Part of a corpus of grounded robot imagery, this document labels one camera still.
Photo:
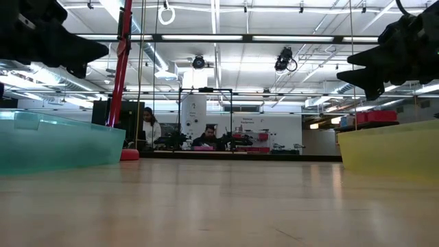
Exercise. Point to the black aluminium table frame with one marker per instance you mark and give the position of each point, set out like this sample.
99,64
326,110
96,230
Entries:
247,38

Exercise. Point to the black overhead camera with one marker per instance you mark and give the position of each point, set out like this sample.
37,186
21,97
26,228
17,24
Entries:
198,62

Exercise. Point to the distant black rig frame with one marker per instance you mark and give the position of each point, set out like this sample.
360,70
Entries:
205,90

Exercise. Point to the red parts bins rack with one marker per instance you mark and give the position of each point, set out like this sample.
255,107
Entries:
262,136

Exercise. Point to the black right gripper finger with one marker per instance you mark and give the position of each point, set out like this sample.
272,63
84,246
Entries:
374,80
375,56

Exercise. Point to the blue storage bin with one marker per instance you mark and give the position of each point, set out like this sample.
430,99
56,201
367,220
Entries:
344,121

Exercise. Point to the red storage bin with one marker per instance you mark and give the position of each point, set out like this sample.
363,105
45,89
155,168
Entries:
377,116

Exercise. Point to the ceiling light fixture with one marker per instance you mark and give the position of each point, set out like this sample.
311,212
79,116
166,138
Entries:
166,75

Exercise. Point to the red desk lamp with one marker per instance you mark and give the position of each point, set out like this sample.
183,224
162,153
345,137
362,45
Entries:
120,75

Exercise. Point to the green plastic bin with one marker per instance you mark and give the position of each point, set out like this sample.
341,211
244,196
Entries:
51,144

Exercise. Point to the yellow plastic bin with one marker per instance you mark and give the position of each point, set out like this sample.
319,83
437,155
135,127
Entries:
387,151

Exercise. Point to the black cabinet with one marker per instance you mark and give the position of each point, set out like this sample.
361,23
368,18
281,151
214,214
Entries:
99,113

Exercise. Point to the person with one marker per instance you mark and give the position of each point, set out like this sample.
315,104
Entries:
152,130
206,139

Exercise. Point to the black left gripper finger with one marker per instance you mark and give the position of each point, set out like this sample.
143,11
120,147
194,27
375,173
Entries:
78,71
75,49

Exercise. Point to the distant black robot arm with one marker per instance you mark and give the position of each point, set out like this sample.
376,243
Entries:
175,140
236,140

